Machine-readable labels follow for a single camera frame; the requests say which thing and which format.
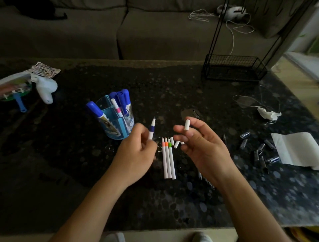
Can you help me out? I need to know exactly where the printed sticker sheet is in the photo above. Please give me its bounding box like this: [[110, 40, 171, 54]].
[[27, 61, 61, 79]]

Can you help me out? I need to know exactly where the person's right hand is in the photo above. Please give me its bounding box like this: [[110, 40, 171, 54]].
[[173, 117, 237, 186]]

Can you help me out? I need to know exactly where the white headset device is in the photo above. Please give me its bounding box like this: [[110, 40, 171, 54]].
[[216, 4, 248, 22]]

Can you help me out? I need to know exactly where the black item on sofa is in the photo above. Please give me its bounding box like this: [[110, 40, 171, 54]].
[[4, 0, 68, 21]]

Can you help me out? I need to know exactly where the person's right foot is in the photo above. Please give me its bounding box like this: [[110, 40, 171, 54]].
[[191, 232, 213, 242]]

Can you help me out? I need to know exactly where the blue pen holder cup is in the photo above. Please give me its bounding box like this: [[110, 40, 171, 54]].
[[96, 95, 135, 140]]

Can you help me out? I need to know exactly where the person's right forearm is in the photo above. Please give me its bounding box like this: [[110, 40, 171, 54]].
[[215, 165, 292, 242]]

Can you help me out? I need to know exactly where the white marker with blue grip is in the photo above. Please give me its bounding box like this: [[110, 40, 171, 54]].
[[148, 117, 156, 140]]

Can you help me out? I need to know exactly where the white paper sheet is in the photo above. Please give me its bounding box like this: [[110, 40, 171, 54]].
[[271, 132, 319, 171]]

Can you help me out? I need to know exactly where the dark pens bundle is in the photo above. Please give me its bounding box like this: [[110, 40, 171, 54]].
[[198, 171, 215, 189]]

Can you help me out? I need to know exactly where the black wire rack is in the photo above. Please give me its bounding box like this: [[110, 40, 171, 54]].
[[201, 0, 315, 82]]

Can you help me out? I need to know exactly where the yellow item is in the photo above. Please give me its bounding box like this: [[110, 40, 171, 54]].
[[289, 226, 319, 242]]

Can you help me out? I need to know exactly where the white marker with orange tip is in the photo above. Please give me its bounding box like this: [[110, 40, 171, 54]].
[[164, 137, 172, 179]]

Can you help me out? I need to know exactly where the white marker with green tip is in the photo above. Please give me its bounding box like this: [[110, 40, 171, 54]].
[[168, 138, 176, 180]]

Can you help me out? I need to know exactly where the white handheld device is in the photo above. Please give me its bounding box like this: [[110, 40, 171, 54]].
[[36, 76, 58, 105]]

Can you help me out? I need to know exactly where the person's left foot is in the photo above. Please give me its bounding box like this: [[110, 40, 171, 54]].
[[103, 232, 126, 242]]

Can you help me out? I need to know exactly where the group of dark marker caps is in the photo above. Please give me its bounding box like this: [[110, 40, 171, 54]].
[[239, 131, 281, 175]]

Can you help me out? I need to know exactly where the grey cushion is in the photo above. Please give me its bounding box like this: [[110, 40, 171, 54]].
[[245, 0, 312, 39]]

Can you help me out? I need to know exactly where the person's foot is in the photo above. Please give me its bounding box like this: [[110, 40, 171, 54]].
[[103, 232, 126, 242], [191, 232, 213, 242]]

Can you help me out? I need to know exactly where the crumpled white tissue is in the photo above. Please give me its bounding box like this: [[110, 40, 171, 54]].
[[257, 107, 282, 121]]

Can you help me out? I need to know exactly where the person's left hand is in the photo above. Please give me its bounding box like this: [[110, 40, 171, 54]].
[[109, 123, 158, 187]]

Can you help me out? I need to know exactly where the white marker with pink band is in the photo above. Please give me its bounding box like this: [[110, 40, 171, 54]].
[[111, 98, 124, 118]]

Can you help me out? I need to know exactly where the coiled white cable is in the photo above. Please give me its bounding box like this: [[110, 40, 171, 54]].
[[187, 9, 215, 23]]

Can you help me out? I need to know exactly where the blue toy handle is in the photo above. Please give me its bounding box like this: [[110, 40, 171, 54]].
[[13, 93, 27, 113]]

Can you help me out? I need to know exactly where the thin white string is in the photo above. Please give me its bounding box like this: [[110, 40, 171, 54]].
[[232, 85, 281, 125]]

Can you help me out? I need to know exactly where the long white cable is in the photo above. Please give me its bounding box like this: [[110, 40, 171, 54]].
[[225, 19, 255, 56]]

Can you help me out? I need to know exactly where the blue capped printed marker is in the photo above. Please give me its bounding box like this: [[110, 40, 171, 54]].
[[86, 101, 122, 136]]

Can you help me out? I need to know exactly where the clear plastic piece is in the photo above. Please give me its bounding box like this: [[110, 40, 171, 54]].
[[180, 108, 203, 121]]

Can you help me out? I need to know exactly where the person's left forearm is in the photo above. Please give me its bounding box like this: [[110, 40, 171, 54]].
[[49, 171, 130, 242]]

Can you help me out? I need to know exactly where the grey sofa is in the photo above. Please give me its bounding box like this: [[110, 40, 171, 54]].
[[0, 0, 283, 61]]

